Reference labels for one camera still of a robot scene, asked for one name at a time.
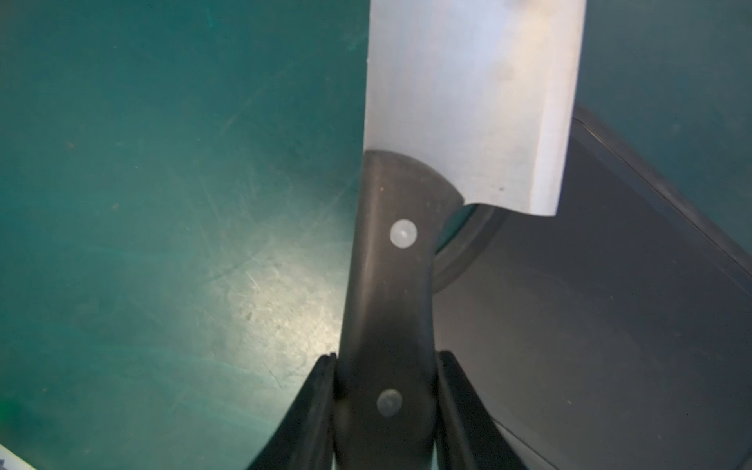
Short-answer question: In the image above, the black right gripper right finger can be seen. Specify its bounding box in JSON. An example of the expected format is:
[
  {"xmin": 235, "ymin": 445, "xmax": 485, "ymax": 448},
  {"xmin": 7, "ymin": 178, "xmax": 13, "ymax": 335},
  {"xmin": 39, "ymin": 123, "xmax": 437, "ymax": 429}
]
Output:
[{"xmin": 437, "ymin": 351, "xmax": 526, "ymax": 470}]

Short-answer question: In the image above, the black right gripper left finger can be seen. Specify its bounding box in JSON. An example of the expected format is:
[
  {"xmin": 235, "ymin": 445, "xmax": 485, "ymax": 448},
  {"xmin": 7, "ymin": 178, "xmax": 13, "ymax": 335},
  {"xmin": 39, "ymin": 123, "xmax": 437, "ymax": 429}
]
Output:
[{"xmin": 248, "ymin": 354, "xmax": 337, "ymax": 470}]

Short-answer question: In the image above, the dark grey cutting board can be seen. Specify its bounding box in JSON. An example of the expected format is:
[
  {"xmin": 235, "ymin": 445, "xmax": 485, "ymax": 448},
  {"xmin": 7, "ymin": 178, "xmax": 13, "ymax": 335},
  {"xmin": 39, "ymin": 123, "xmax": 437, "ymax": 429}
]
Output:
[{"xmin": 434, "ymin": 107, "xmax": 751, "ymax": 469}]

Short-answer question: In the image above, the silver cleaver knife black handle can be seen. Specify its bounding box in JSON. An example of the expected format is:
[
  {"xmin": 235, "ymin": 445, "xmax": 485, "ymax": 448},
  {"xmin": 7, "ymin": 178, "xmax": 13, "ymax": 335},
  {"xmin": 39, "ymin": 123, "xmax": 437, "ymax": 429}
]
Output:
[{"xmin": 334, "ymin": 1, "xmax": 587, "ymax": 469}]

